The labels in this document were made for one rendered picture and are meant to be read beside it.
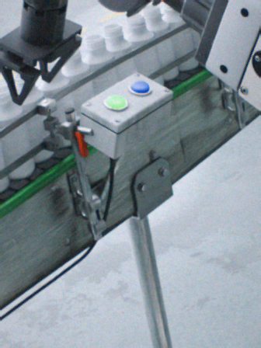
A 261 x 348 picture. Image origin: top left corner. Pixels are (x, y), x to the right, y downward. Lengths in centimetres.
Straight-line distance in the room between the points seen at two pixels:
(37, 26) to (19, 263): 61
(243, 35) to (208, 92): 104
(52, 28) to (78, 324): 190
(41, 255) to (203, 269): 147
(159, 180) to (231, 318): 106
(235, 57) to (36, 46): 31
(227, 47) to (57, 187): 78
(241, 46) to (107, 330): 205
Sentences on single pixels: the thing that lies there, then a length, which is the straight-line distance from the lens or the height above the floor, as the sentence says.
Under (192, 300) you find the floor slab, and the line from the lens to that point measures 296.
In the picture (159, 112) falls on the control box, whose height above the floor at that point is 107.
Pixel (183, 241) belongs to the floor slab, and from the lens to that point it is 327.
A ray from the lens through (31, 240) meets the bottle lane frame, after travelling 165.
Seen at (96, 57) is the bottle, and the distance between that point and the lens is 174.
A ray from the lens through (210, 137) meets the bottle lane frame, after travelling 198.
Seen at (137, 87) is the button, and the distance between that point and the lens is 159.
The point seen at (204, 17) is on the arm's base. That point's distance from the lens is 95.
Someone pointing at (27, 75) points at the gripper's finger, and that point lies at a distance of 115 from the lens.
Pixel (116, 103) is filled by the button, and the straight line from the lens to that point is 155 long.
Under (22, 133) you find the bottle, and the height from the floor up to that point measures 108.
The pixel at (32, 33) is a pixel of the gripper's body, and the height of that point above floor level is 138.
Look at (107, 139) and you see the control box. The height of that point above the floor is 107.
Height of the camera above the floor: 174
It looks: 27 degrees down
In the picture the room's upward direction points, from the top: 11 degrees counter-clockwise
